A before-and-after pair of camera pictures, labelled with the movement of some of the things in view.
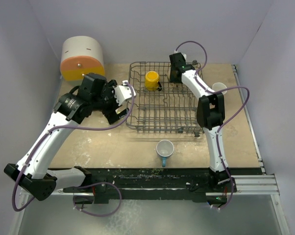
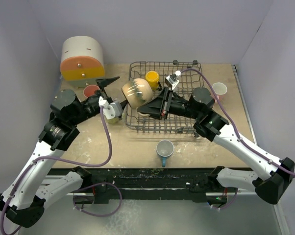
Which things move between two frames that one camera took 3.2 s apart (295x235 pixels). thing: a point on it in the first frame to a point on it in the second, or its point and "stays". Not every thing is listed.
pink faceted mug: [218, 86] stays
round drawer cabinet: [81, 55] stays
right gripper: [172, 80] to [156, 108]
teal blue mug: [164, 148] stays
